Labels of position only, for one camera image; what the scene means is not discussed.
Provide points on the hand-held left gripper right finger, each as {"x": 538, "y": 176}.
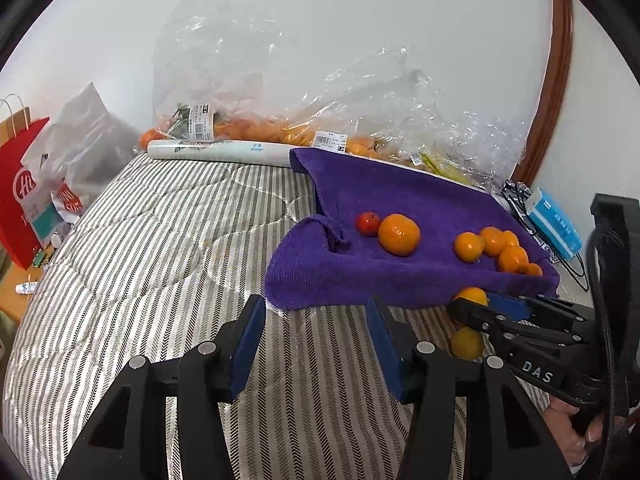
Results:
{"x": 387, "y": 355}

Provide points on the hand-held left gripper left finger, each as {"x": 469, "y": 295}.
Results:
{"x": 247, "y": 350}

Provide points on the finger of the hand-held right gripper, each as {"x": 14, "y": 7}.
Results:
{"x": 472, "y": 315}
{"x": 510, "y": 305}

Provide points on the small yellow mango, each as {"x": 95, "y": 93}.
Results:
{"x": 472, "y": 295}

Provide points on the greenish yellow kumquat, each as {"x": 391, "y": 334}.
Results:
{"x": 467, "y": 344}

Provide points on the small orange kumquat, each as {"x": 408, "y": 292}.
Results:
{"x": 533, "y": 270}
{"x": 511, "y": 237}
{"x": 492, "y": 240}

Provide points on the large orange mandarin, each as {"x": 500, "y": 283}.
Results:
{"x": 513, "y": 259}
{"x": 469, "y": 247}
{"x": 398, "y": 234}

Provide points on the person's right hand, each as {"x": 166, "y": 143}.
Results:
{"x": 562, "y": 422}

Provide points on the blue tissue pack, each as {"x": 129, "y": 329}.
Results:
{"x": 555, "y": 222}

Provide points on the purple towel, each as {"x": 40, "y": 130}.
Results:
{"x": 425, "y": 200}

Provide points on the striped bed cover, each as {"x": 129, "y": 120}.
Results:
{"x": 150, "y": 270}

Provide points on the red cherry tomato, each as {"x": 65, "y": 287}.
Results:
{"x": 367, "y": 223}

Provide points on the white paper roll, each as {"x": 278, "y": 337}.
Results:
{"x": 215, "y": 152}

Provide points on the clear plastic bag yellow fruit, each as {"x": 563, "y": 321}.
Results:
{"x": 400, "y": 110}

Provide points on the small white tube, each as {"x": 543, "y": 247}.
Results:
{"x": 25, "y": 288}

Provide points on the red white packet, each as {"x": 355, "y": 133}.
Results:
{"x": 67, "y": 199}

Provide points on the white plastic bag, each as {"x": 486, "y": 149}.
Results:
{"x": 90, "y": 135}

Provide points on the red paper bag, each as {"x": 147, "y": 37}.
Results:
{"x": 15, "y": 185}

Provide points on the clear plastic bag of oranges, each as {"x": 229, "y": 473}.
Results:
{"x": 210, "y": 60}

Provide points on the wooden door frame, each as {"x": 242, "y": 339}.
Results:
{"x": 555, "y": 75}

